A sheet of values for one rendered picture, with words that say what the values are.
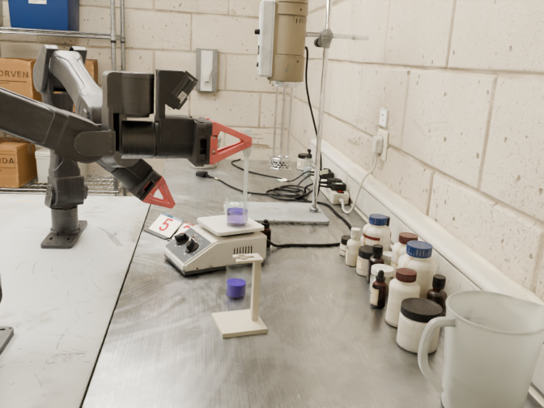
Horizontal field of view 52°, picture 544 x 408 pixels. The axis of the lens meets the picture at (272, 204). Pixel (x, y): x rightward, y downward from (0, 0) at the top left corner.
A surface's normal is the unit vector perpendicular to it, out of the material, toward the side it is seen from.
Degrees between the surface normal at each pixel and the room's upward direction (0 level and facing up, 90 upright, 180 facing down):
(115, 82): 90
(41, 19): 93
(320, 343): 0
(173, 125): 90
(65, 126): 90
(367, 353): 0
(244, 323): 0
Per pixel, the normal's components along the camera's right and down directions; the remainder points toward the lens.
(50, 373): 0.05, -0.97
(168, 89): 0.33, 0.26
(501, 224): -0.99, -0.02
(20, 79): 0.05, 0.25
